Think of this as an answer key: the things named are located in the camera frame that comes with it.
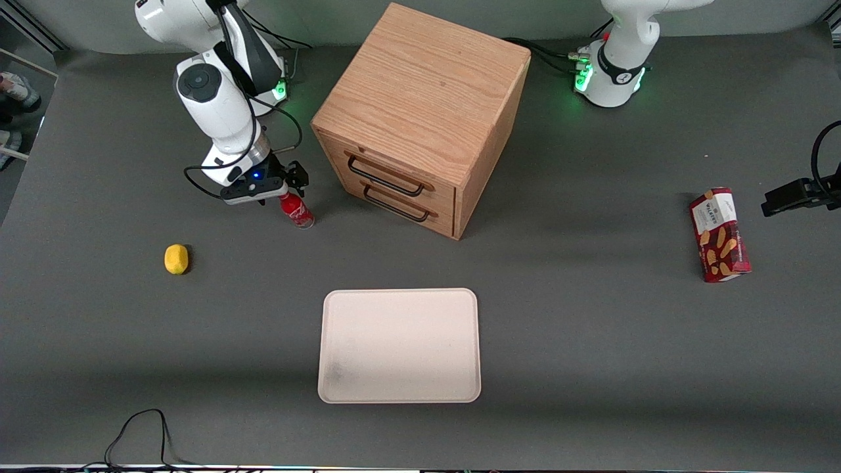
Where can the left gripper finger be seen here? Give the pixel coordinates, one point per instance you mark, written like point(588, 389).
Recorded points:
point(792, 194)

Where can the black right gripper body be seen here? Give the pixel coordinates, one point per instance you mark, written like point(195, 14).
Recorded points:
point(286, 175)

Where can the red coke bottle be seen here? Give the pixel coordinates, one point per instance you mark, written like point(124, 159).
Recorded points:
point(297, 211)

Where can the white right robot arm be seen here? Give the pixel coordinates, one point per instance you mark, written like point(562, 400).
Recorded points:
point(217, 112)

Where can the beige plastic tray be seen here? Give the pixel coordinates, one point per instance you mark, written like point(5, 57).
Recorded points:
point(399, 345)

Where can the red shortbread biscuit box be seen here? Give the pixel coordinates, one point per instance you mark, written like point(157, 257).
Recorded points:
point(719, 236)

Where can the wooden drawer front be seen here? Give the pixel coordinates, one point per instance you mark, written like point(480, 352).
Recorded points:
point(394, 167)
point(420, 211)

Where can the yellow lemon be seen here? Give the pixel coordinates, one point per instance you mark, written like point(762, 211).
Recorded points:
point(176, 259)

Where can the wooden drawer cabinet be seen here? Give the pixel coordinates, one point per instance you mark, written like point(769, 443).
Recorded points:
point(420, 85)

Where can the grey sneaker shoe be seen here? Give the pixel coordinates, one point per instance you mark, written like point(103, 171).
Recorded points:
point(10, 141)
point(20, 89)

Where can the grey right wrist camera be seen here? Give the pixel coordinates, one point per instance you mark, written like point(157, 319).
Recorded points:
point(250, 191)

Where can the aluminium frame rail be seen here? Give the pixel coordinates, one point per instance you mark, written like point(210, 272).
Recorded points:
point(833, 25)
point(33, 29)

